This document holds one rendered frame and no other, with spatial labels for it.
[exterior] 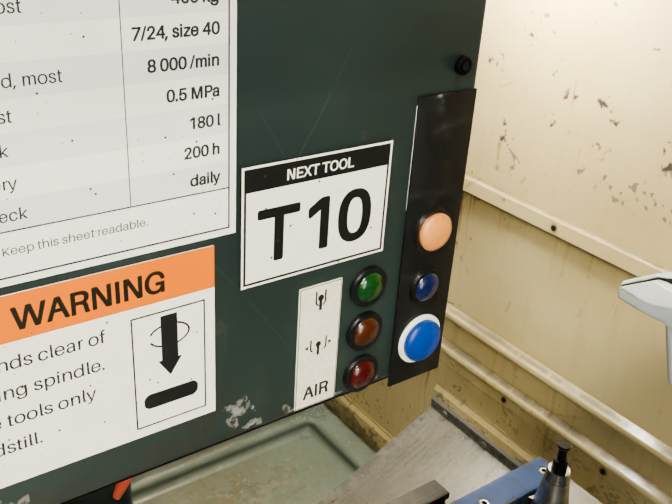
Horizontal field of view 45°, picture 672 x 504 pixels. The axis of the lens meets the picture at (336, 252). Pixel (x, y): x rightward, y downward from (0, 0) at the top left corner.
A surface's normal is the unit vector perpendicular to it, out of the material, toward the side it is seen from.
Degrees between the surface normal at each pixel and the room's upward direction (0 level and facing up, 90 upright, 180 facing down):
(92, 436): 90
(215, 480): 0
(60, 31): 90
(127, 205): 90
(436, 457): 24
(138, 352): 90
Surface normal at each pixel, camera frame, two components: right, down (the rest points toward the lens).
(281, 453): 0.06, -0.89
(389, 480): -0.28, -0.72
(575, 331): -0.81, 0.22
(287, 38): 0.58, 0.40
